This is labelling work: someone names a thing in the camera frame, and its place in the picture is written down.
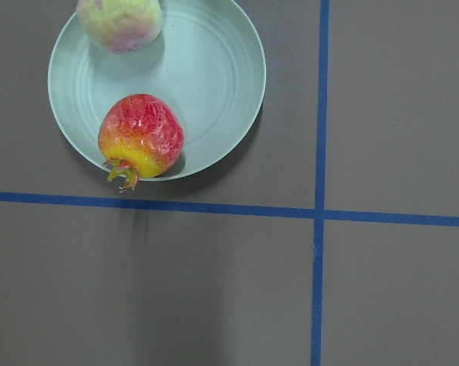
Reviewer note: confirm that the peach fruit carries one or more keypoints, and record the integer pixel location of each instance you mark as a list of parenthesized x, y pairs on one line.
[(120, 26)]

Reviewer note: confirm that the green plate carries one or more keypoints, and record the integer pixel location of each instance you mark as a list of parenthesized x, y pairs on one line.
[(208, 65)]

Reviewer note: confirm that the red pomegranate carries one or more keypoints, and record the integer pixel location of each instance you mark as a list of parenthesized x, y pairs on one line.
[(140, 137)]

